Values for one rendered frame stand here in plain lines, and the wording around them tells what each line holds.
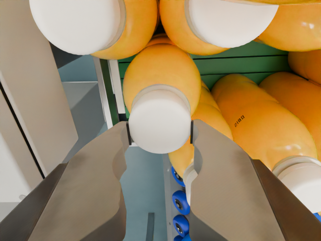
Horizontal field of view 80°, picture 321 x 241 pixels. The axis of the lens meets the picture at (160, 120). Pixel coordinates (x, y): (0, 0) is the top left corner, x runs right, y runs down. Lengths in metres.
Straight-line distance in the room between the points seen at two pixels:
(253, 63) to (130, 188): 1.65
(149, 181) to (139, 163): 0.23
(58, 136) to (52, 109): 0.03
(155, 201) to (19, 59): 1.85
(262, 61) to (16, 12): 0.31
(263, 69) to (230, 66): 0.05
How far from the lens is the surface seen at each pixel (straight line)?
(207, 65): 0.32
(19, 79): 0.20
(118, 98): 0.35
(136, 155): 1.58
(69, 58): 0.34
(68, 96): 1.16
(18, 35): 0.21
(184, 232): 0.45
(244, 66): 0.34
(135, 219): 2.21
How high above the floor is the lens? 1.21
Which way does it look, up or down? 61 degrees down
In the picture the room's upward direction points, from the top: 177 degrees counter-clockwise
